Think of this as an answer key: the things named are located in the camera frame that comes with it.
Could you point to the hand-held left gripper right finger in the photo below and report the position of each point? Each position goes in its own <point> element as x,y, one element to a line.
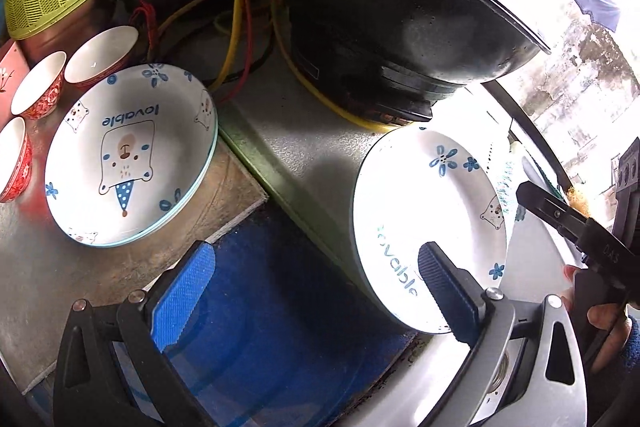
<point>445,292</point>

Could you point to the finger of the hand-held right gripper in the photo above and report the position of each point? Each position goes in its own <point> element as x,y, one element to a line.
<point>570,234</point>
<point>542,202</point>

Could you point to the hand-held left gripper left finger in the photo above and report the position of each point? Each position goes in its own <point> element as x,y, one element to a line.
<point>185,292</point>

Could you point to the white bear print plate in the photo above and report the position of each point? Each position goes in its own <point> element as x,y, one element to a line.
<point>215,139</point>
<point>150,187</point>
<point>425,207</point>

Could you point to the red patterned bowl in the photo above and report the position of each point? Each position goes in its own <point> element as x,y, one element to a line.
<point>10,152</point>
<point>37,82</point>
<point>100,54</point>

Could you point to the person's right hand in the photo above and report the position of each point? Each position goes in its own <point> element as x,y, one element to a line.
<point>607,322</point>

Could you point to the yellow scouring pad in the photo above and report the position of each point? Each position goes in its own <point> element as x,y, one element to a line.
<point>579,200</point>

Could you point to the blue bucket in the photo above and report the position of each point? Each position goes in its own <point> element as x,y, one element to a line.
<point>280,307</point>

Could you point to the pink flower container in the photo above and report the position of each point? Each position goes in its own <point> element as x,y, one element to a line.
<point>7,77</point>

